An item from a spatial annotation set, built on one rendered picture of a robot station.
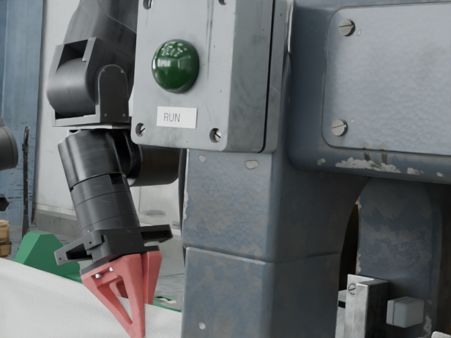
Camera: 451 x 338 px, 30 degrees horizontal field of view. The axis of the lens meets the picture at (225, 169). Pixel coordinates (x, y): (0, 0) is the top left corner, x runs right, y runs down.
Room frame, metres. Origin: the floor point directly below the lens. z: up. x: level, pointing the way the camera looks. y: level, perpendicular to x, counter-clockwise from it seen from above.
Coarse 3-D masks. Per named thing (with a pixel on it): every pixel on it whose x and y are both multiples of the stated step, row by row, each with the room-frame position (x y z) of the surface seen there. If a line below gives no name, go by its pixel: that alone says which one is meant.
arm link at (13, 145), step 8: (0, 120) 1.11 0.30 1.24; (0, 128) 1.10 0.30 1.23; (8, 128) 1.10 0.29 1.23; (0, 136) 1.08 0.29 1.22; (8, 136) 1.09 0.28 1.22; (0, 144) 1.08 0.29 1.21; (8, 144) 1.08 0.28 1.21; (16, 144) 1.09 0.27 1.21; (0, 152) 1.07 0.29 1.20; (8, 152) 1.08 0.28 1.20; (16, 152) 1.09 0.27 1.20; (0, 160) 1.08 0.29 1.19; (8, 160) 1.08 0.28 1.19; (16, 160) 1.09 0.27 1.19; (0, 168) 1.09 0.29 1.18; (8, 168) 1.10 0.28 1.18
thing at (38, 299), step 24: (0, 264) 0.96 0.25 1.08; (0, 288) 0.96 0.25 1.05; (24, 288) 0.92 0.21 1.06; (48, 288) 0.88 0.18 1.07; (72, 288) 0.85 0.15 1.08; (0, 312) 0.95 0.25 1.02; (24, 312) 0.92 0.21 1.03; (48, 312) 0.88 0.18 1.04; (72, 312) 0.85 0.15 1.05; (96, 312) 0.82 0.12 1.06; (144, 312) 0.77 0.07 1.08; (168, 312) 0.76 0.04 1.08; (0, 336) 0.95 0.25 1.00; (24, 336) 0.91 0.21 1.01; (48, 336) 0.88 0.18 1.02; (72, 336) 0.85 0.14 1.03; (96, 336) 0.82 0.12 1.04; (120, 336) 0.79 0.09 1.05; (144, 336) 0.77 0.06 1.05; (168, 336) 0.76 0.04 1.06
